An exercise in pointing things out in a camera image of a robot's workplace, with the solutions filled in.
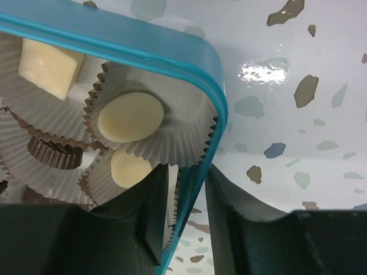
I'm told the teal tin box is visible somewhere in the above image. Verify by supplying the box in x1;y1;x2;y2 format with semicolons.
1;3;228;274

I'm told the white oval chocolate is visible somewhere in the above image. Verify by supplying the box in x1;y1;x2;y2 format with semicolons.
111;150;152;188
97;92;164;143

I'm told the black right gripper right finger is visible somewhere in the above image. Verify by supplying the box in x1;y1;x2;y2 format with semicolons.
205;166;366;274

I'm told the brown fluted cup chocolate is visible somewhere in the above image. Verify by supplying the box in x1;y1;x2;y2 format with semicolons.
27;136;83;170

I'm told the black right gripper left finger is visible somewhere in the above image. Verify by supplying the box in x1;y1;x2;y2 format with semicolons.
1;164;169;274

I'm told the cream chocolate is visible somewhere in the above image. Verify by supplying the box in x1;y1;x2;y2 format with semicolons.
18;38;85;100

